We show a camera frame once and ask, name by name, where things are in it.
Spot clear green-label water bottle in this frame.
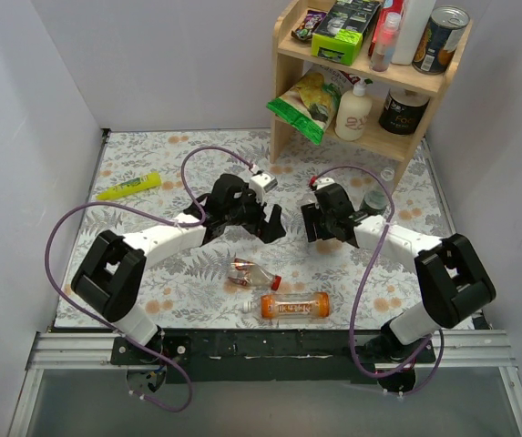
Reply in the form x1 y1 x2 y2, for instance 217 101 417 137
360 167 394 215

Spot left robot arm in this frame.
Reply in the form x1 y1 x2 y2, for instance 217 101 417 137
71 171 286 364

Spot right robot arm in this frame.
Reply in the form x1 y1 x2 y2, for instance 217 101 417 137
302 178 496 362

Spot red-cap clear bottle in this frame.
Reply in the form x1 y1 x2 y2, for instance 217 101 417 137
228 258 281 290

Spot orange drink bottle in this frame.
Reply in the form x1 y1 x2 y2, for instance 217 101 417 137
239 292 332 320

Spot white pump lotion bottle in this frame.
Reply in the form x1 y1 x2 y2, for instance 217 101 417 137
334 78 373 141

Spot pink spray bottle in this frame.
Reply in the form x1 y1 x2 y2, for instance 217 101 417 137
370 12 402 72

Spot white tall bottle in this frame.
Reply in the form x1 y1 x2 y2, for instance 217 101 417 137
391 0 435 65

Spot floral table mat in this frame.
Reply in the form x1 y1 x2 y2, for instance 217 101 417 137
53 128 454 330

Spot yellow green tube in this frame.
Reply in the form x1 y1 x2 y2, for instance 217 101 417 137
97 172 161 201

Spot green chips bag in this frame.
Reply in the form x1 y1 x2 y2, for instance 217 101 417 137
267 74 342 145

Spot wooden shelf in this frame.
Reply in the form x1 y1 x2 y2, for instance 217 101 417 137
269 0 474 179

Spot black canister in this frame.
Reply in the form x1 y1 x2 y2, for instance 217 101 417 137
378 87 430 136

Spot cassava chips bag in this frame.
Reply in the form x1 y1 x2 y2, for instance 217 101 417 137
305 64 361 94

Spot green black box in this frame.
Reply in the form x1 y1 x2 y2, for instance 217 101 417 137
311 0 382 66

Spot dark snack packet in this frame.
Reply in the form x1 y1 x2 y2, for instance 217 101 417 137
291 9 327 43

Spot tin food can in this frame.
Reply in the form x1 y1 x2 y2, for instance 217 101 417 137
412 5 470 75

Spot red white carton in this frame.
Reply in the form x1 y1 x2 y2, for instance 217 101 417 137
368 0 404 56

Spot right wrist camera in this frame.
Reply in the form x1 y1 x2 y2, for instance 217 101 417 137
310 177 335 191

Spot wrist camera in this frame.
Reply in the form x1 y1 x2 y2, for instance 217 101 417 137
249 167 278 204
310 177 335 191

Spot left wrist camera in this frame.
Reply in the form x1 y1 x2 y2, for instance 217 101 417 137
249 167 278 204

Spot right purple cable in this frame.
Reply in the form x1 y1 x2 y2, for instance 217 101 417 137
308 165 445 396

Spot purple cable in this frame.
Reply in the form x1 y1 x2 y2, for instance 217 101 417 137
308 165 445 396
44 146 257 413

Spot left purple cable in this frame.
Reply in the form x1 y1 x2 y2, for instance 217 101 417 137
44 146 257 413

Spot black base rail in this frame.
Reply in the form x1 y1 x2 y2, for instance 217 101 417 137
110 329 410 384

